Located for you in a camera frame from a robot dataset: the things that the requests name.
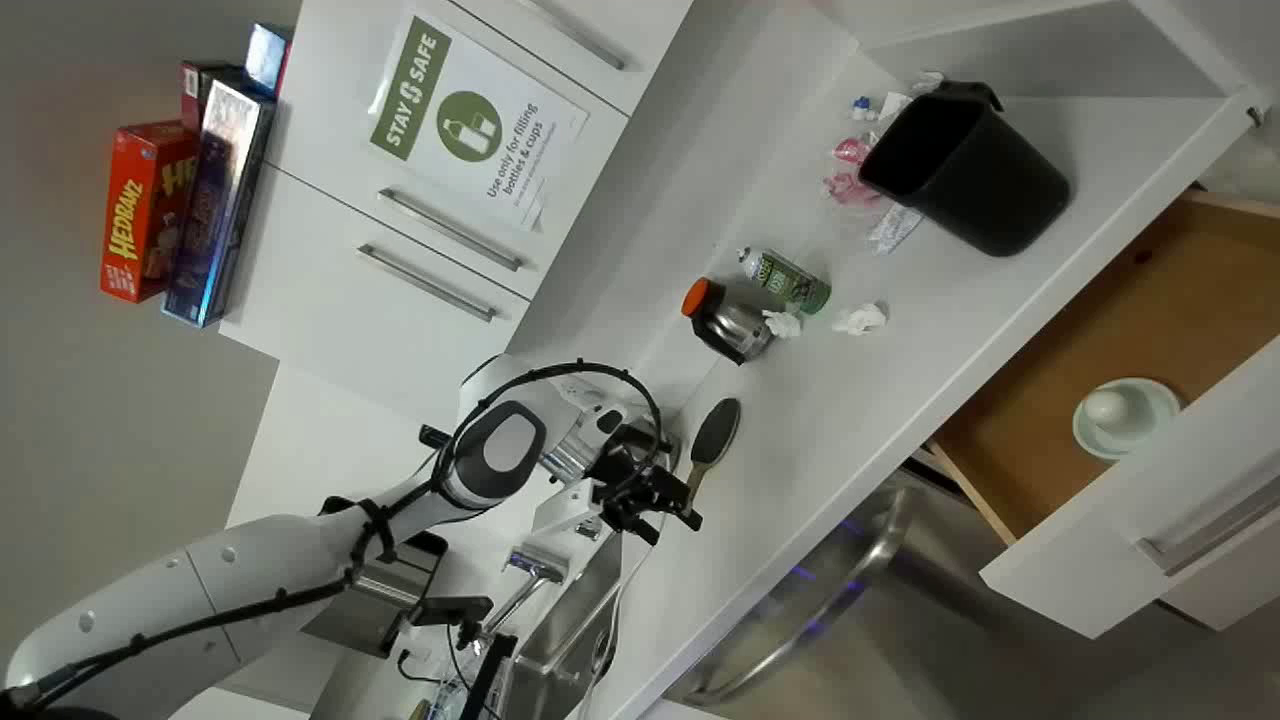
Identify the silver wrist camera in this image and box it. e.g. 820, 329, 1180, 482
536, 404, 626, 487

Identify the green bottle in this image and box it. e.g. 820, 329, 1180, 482
738, 243, 837, 325

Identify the stay safe paper sign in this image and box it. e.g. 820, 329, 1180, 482
363, 11, 592, 237

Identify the pale green bowl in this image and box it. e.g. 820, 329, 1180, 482
1070, 370, 1190, 463

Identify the white tissue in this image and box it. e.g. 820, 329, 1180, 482
829, 299, 892, 339

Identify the silver cabinet handle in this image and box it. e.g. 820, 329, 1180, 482
523, 0, 640, 77
376, 184, 531, 276
354, 239, 506, 325

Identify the blue purple board game box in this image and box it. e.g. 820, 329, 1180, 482
156, 68, 281, 330

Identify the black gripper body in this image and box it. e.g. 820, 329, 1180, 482
583, 412, 678, 505

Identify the silver drawer handle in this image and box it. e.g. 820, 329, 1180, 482
1139, 457, 1280, 579

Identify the black long-handled brush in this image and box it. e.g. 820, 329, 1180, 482
681, 390, 745, 498

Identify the white paper packet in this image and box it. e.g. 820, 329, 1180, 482
863, 202, 928, 258

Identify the white drawer with wooden inside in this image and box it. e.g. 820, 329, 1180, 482
925, 184, 1280, 643

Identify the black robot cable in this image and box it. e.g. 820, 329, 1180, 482
0, 354, 668, 703

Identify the white and blue wrapper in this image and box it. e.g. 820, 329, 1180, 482
848, 68, 947, 141

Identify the red board game box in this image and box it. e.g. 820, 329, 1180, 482
96, 117, 200, 309

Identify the pink printed plastic wrapper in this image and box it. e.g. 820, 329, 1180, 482
820, 124, 889, 213

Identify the jar with orange lid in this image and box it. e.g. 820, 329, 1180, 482
681, 270, 781, 369

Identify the small blue box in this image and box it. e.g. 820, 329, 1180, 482
239, 19, 297, 99

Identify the curved silver appliance handle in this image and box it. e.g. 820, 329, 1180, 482
687, 482, 928, 710

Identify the black plastic trash bin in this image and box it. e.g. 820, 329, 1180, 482
857, 77, 1077, 258

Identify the white wall cabinet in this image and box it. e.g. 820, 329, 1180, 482
215, 0, 701, 433

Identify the grey robot mounting stand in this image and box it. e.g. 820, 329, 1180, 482
299, 498, 631, 720

